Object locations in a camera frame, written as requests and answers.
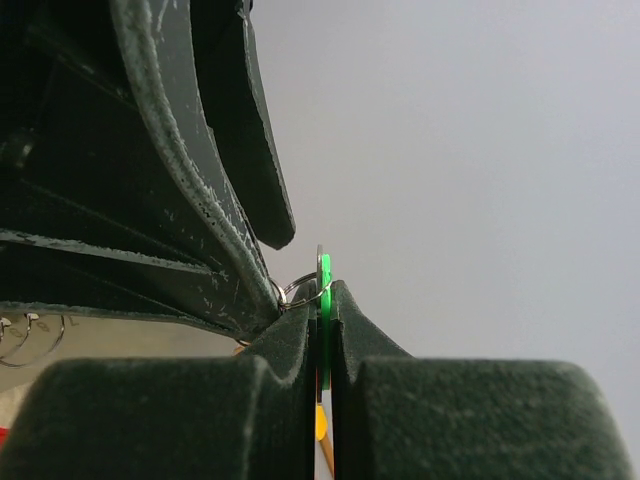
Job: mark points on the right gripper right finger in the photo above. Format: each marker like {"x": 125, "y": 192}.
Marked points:
{"x": 396, "y": 416}

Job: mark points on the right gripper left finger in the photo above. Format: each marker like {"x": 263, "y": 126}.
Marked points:
{"x": 248, "y": 416}

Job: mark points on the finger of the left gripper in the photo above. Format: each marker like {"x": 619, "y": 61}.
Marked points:
{"x": 235, "y": 108}
{"x": 114, "y": 198}

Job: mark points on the red handled key organizer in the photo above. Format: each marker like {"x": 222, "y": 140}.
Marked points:
{"x": 27, "y": 338}

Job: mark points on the green tagged key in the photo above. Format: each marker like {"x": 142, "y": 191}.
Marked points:
{"x": 322, "y": 300}

